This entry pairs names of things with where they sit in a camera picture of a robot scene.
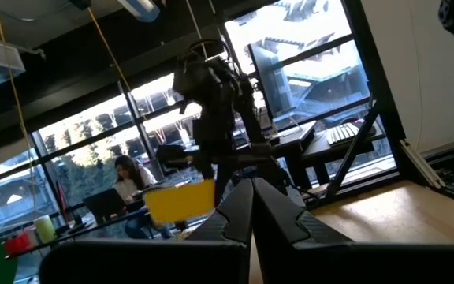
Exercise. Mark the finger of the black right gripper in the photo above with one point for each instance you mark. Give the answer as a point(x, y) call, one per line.
point(224, 177)
point(208, 171)

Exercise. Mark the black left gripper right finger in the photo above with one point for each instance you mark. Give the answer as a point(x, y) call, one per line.
point(278, 221)

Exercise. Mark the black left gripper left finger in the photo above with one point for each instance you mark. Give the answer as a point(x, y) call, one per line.
point(231, 221)

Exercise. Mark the yellow plastic mini bowl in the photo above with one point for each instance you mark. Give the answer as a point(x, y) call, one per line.
point(179, 203)

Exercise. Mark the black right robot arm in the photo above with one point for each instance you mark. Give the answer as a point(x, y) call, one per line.
point(211, 87)

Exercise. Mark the dark computer desk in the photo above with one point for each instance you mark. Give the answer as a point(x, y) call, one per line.
point(290, 144)

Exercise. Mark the person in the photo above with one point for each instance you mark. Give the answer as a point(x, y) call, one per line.
point(132, 177)

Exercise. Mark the white keyboard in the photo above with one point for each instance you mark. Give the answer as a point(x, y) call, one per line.
point(342, 134)

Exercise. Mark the dark laptop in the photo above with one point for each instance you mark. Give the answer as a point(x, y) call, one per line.
point(103, 203)

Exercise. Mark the computer monitor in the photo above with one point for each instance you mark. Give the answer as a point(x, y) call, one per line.
point(309, 87)

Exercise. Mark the blue white ceiling lamp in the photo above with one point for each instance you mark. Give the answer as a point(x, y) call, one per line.
point(140, 8)

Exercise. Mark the lime green cup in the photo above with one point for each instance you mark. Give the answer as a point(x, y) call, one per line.
point(45, 229)

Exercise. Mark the red container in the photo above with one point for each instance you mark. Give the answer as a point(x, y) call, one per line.
point(18, 244)

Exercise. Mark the black window frame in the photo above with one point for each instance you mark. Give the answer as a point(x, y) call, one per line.
point(138, 126)

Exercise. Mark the black aluminium table frame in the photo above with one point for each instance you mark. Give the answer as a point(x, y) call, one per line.
point(374, 79)

